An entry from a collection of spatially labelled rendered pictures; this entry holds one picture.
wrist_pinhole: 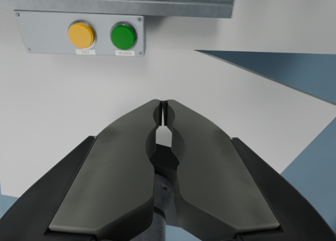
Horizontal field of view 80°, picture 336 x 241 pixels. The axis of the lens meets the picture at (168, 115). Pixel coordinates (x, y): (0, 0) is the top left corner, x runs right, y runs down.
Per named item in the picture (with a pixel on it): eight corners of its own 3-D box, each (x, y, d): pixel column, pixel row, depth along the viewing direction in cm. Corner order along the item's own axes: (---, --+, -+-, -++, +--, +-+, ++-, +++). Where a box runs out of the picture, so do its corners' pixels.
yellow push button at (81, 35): (97, 46, 37) (94, 49, 35) (74, 45, 36) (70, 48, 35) (93, 22, 34) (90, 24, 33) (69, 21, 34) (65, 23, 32)
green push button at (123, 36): (136, 47, 37) (135, 50, 35) (114, 46, 37) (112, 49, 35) (135, 23, 35) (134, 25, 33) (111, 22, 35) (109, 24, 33)
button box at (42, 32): (146, 48, 42) (144, 57, 37) (42, 45, 41) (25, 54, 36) (145, 11, 38) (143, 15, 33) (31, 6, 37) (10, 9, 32)
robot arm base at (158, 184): (167, 205, 65) (167, 238, 57) (120, 200, 63) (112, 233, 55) (176, 175, 56) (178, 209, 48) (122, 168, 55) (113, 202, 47)
